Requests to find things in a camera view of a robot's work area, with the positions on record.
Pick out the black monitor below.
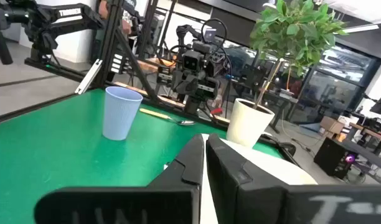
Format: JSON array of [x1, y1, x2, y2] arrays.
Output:
[[369, 95, 381, 114]]

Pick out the light blue ribbed cup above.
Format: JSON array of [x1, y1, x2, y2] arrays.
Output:
[[101, 86, 144, 141]]

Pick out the white plant pot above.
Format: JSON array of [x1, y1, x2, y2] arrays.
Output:
[[225, 98, 276, 149]]

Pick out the cream plastic tray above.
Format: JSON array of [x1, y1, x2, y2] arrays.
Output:
[[163, 133, 318, 224]]

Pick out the green leafy plant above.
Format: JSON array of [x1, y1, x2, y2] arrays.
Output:
[[249, 0, 349, 110]]

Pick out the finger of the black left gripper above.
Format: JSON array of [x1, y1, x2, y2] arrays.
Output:
[[171, 70, 192, 95], [196, 77, 220, 101]]

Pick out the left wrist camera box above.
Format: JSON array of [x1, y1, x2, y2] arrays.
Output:
[[181, 49, 205, 72]]

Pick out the wooden desk with black legs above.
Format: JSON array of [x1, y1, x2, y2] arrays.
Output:
[[348, 122, 381, 156]]

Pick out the person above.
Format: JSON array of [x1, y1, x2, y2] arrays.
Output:
[[96, 0, 139, 37]]

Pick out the black aluminium table frame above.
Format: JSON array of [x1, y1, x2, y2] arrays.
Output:
[[0, 0, 232, 128]]

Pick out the black computer tower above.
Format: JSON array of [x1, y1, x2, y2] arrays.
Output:
[[313, 136, 358, 180]]

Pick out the white bracket strip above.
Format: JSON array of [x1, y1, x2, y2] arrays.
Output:
[[74, 58, 103, 95]]

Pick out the green table mat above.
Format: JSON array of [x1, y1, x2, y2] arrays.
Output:
[[0, 88, 285, 224]]

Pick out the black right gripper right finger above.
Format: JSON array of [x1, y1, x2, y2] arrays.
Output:
[[205, 133, 381, 224]]

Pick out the spoon with orange handle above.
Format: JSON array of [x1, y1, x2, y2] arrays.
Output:
[[139, 108, 196, 126]]

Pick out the brown cardboard box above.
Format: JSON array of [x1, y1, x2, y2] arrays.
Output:
[[319, 115, 346, 135]]

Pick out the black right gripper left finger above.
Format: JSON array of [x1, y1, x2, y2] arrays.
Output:
[[34, 133, 205, 224]]

